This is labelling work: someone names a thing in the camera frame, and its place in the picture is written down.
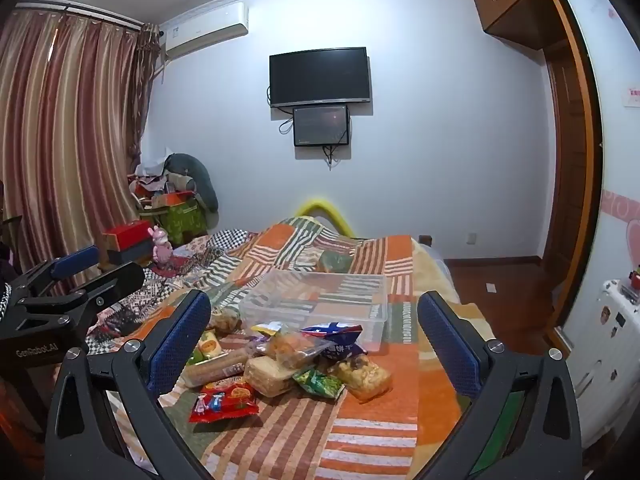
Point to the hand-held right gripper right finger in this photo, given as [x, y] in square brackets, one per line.
[449, 347]

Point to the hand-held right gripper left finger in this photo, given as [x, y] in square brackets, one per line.
[181, 340]

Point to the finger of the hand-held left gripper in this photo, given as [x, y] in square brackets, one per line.
[75, 261]
[117, 282]

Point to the red instant noodle packet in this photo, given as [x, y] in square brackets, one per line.
[225, 400]

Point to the clear bag of orange pastries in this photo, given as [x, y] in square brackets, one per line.
[292, 347]

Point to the blue snack packet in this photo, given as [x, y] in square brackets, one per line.
[335, 342]

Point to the clear plastic storage container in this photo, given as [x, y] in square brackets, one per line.
[325, 305]

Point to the clear bag of brown snacks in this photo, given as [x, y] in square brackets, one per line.
[226, 319]

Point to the clear bag of fried snacks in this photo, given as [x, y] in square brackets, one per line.
[360, 377]

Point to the yellow egg pie packet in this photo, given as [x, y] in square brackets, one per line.
[207, 346]

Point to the black box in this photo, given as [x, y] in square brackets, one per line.
[130, 255]

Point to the long brown biscuit roll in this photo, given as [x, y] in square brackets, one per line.
[215, 367]

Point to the red gift box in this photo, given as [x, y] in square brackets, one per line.
[127, 234]

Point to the pink plush rabbit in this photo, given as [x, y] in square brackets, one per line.
[161, 249]

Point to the checkered printed quilt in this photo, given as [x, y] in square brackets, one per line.
[195, 260]

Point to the green cardboard box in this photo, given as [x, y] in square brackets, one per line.
[180, 222]

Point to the orange striped patchwork blanket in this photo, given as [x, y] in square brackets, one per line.
[380, 410]

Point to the wrapped bread slices pack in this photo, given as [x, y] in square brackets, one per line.
[267, 377]

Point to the pile of clutter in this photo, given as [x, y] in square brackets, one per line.
[150, 180]

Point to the grey long pillow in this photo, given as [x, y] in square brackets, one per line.
[197, 175]

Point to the green snack packet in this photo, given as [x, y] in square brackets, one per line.
[317, 384]

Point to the striped brown curtain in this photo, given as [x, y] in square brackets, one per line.
[60, 120]

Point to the white sticker-covered appliance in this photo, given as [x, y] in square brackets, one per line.
[600, 360]

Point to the yellow foam bed edge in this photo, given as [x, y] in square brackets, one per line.
[325, 210]

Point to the brown wooden door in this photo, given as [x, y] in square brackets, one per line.
[567, 185]

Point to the white air conditioner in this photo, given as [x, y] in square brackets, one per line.
[205, 27]

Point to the wooden upper cabinet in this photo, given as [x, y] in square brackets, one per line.
[515, 5]

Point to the pink heart wall sticker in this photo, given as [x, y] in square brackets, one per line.
[622, 220]

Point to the small black wall monitor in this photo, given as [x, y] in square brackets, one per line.
[321, 125]

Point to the large black wall television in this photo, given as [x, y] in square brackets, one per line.
[320, 76]

